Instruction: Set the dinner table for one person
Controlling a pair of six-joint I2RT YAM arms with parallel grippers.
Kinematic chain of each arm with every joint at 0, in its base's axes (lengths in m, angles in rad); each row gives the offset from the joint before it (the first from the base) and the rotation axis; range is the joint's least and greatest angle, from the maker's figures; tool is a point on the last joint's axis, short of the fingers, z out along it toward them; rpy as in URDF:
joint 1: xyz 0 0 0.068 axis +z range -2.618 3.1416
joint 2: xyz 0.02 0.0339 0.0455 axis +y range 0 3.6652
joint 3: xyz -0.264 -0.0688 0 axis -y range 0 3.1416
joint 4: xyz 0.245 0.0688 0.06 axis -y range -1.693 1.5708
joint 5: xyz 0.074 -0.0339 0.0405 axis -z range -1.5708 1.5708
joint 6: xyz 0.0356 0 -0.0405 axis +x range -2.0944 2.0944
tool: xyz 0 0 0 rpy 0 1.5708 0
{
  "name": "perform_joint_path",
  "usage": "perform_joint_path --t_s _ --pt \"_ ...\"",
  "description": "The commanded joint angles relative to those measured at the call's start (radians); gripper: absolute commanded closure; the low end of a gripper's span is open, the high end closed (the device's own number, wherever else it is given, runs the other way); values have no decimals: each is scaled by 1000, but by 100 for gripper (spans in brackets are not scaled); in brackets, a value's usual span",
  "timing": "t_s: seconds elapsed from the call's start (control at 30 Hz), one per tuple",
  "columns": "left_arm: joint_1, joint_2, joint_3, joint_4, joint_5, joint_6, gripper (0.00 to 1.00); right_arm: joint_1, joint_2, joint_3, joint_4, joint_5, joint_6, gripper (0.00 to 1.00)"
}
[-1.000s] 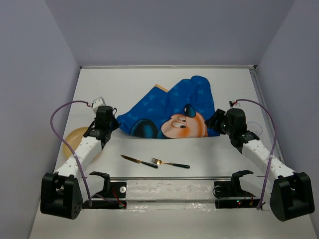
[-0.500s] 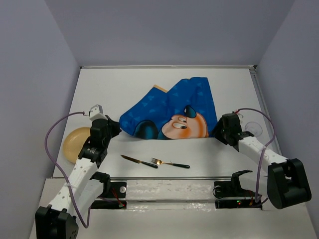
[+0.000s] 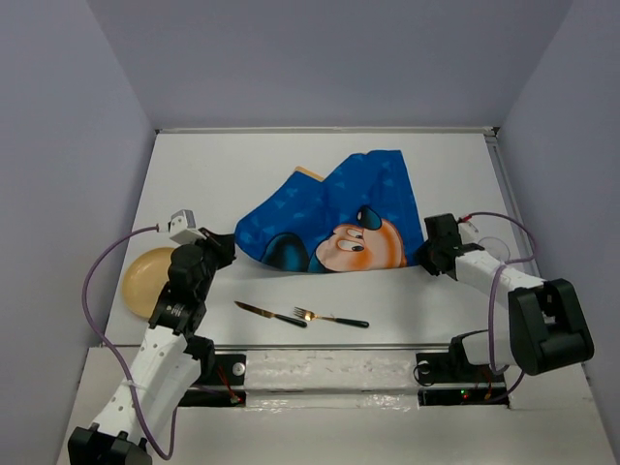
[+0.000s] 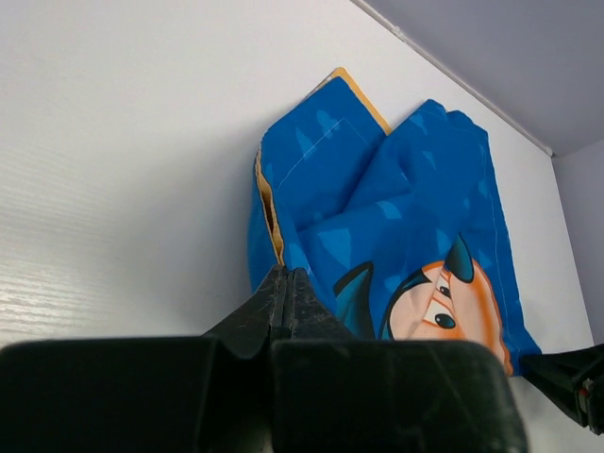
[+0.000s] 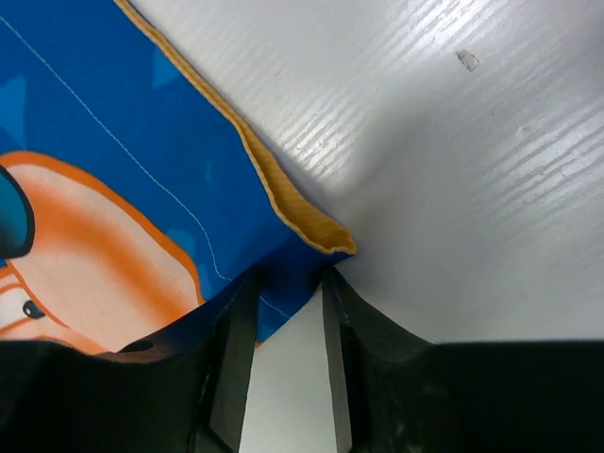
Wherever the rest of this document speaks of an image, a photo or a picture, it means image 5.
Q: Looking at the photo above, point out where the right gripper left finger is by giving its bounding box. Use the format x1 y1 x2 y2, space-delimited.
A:
1 271 260 452

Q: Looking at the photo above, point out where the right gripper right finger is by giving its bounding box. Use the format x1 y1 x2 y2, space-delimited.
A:
322 268 603 452

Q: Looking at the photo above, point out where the blue cartoon placemat cloth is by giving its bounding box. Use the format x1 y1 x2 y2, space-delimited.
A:
1 1 356 354

